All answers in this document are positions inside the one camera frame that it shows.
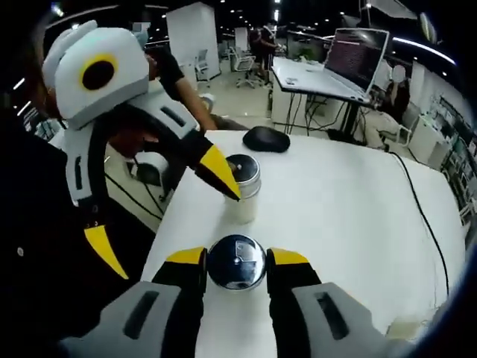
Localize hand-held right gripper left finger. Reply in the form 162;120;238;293
61;245;209;358

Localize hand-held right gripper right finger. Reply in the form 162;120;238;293
265;246;402;358

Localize beige powder seasoning bottle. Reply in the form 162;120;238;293
222;154;262;225

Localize white powder seasoning bottle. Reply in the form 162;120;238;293
206;233;268;292

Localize person's left hand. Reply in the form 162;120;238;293
105;125;162;160

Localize white rounded object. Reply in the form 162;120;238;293
126;151;178;195

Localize white office chair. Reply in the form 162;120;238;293
230;46;262;90
195;48;212;90
387;122;415;154

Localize black computer mouse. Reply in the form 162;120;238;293
241;125;291;153

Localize silver open laptop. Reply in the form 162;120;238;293
271;27;391;104

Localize white cabinet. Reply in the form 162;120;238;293
408;113;448;169

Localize storage shelf with white bins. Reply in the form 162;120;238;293
428;92;477;224

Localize hanging black cables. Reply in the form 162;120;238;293
286;91;342;134

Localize black table cable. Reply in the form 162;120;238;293
389;151;450;299

